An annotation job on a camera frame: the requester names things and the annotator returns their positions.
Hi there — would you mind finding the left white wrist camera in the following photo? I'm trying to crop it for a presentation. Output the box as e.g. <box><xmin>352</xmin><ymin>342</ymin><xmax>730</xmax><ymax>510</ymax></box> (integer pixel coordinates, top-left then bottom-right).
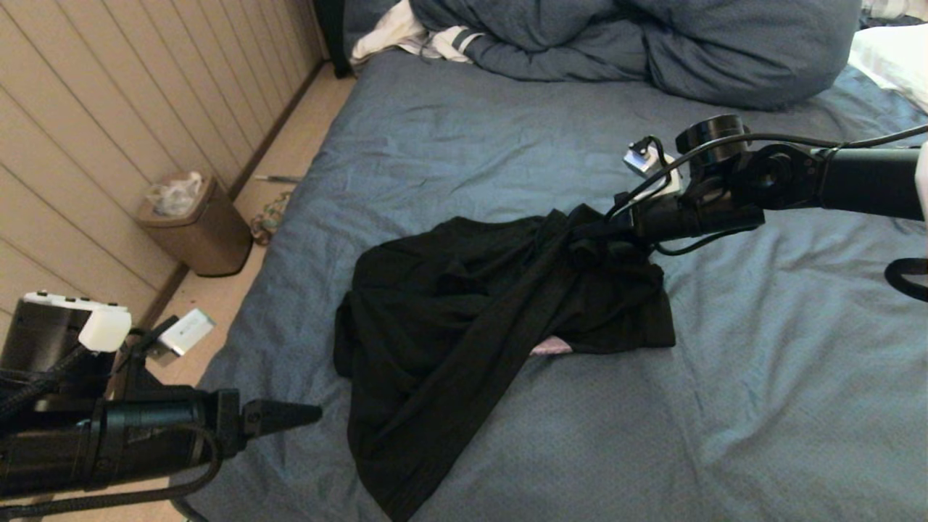
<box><xmin>149</xmin><ymin>308</ymin><xmax>216</xmax><ymax>363</ymax></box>

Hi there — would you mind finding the black bed headboard post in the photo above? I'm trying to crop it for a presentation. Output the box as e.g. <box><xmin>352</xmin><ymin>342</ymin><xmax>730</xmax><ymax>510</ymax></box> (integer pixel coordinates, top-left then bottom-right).
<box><xmin>312</xmin><ymin>0</ymin><xmax>354</xmax><ymax>80</ymax></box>

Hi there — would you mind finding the white striped garment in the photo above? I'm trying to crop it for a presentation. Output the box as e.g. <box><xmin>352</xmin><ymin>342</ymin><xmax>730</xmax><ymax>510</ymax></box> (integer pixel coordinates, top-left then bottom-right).
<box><xmin>350</xmin><ymin>0</ymin><xmax>483</xmax><ymax>66</ymax></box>

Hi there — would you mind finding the multicolour patterned cloth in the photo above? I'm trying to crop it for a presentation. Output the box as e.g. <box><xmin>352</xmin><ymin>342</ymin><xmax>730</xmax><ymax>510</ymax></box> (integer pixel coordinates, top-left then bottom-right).
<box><xmin>249</xmin><ymin>192</ymin><xmax>292</xmax><ymax>247</ymax></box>

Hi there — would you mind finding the brown trash bin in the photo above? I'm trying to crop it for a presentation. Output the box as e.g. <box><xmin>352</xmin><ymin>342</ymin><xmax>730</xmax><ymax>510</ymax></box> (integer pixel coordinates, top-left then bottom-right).
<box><xmin>136</xmin><ymin>173</ymin><xmax>253</xmax><ymax>278</ymax></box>

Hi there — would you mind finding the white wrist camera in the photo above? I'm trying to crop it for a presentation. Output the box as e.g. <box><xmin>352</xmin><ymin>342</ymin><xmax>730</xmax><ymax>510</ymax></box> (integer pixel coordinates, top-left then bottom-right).
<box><xmin>149</xmin><ymin>308</ymin><xmax>216</xmax><ymax>363</ymax></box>
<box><xmin>623</xmin><ymin>138</ymin><xmax>682</xmax><ymax>198</ymax></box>

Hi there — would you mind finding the white pillow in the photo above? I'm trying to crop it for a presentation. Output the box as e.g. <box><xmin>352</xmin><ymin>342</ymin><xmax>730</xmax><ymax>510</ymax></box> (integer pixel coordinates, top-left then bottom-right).
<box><xmin>848</xmin><ymin>25</ymin><xmax>928</xmax><ymax>115</ymax></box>

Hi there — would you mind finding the black braided cable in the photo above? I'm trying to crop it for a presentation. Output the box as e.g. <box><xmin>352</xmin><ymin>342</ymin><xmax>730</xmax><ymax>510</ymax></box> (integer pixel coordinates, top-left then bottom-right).
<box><xmin>0</xmin><ymin>347</ymin><xmax>91</xmax><ymax>423</ymax></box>

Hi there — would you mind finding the black strap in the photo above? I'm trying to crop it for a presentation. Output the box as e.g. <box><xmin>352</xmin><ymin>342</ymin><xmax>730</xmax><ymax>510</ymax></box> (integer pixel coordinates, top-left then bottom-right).
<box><xmin>884</xmin><ymin>257</ymin><xmax>928</xmax><ymax>303</ymax></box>

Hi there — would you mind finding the black printed t-shirt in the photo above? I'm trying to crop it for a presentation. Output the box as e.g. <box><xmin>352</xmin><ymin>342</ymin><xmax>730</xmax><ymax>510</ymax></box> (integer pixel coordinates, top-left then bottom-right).
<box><xmin>333</xmin><ymin>205</ymin><xmax>676</xmax><ymax>522</ymax></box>

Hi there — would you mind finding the blue crumpled duvet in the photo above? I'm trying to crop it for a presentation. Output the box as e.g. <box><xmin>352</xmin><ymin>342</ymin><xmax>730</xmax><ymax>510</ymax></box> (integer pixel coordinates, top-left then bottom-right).
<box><xmin>344</xmin><ymin>0</ymin><xmax>861</xmax><ymax>111</ymax></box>

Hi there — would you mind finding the thin black cable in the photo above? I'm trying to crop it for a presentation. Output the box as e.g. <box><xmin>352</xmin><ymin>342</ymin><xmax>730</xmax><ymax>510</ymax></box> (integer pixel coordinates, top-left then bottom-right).
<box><xmin>0</xmin><ymin>424</ymin><xmax>223</xmax><ymax>519</ymax></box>
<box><xmin>652</xmin><ymin>223</ymin><xmax>762</xmax><ymax>257</ymax></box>

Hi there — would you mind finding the blue bed sheet mattress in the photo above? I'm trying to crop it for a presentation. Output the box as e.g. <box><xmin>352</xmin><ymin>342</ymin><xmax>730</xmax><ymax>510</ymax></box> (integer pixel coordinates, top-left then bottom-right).
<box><xmin>168</xmin><ymin>51</ymin><xmax>928</xmax><ymax>522</ymax></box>

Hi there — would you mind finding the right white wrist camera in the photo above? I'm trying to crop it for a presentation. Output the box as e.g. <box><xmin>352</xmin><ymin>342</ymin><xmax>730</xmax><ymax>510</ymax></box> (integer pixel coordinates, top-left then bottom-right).
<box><xmin>623</xmin><ymin>138</ymin><xmax>682</xmax><ymax>198</ymax></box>

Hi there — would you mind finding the thick black arched cable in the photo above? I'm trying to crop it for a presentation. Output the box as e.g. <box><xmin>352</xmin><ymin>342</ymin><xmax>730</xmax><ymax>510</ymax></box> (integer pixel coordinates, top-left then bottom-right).
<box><xmin>605</xmin><ymin>123</ymin><xmax>928</xmax><ymax>218</ymax></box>

